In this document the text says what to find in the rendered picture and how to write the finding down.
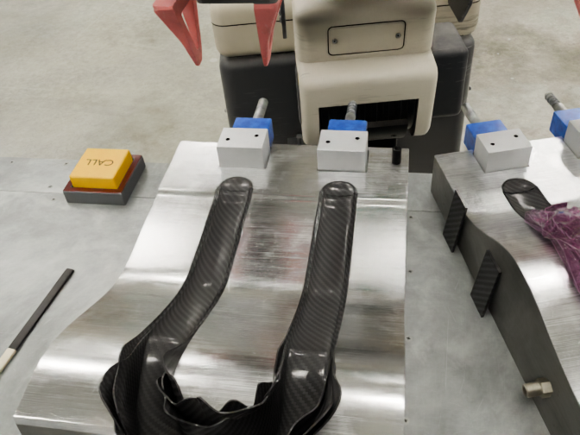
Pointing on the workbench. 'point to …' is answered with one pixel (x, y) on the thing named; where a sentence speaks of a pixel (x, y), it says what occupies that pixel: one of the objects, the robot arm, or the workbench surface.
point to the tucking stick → (34, 318)
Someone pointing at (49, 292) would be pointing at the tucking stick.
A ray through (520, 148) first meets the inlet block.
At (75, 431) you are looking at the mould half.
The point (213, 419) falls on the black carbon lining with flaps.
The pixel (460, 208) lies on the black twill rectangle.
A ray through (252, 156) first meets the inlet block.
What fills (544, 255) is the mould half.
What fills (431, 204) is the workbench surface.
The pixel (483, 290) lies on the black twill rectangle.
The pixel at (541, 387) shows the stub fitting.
